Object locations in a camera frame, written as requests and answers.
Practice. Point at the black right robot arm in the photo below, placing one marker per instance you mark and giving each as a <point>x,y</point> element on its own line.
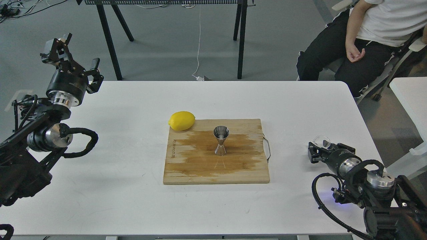
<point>393,209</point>

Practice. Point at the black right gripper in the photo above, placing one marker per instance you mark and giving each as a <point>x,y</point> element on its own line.
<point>340,161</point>

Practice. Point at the white side table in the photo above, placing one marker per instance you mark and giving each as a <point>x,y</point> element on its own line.
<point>412,94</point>

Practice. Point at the wooden cutting board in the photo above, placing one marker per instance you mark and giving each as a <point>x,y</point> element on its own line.
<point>190,155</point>

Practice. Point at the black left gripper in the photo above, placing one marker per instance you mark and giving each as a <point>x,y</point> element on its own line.
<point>69,80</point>

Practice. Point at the small clear glass cup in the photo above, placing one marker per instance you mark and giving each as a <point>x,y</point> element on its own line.
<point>322,141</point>

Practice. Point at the yellow lemon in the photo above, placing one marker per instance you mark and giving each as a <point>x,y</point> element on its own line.
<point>181,120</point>

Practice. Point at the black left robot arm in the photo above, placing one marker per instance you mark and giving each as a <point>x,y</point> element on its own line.
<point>40,138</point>

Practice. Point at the seated person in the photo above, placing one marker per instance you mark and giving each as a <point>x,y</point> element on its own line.
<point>367,37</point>

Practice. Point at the black metal frame table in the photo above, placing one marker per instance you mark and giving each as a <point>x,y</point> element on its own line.
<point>166,32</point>

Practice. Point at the steel double jigger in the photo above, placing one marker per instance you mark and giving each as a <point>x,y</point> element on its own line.
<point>220,133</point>

